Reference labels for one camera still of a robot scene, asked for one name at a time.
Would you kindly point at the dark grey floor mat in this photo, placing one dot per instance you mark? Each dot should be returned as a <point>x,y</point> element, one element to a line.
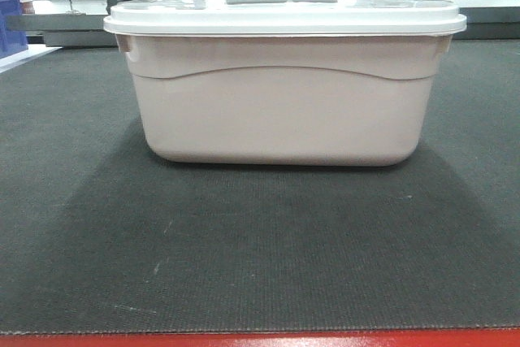
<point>99,234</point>

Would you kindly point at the white plastic storage bin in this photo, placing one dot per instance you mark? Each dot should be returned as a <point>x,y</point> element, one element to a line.
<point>300,82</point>

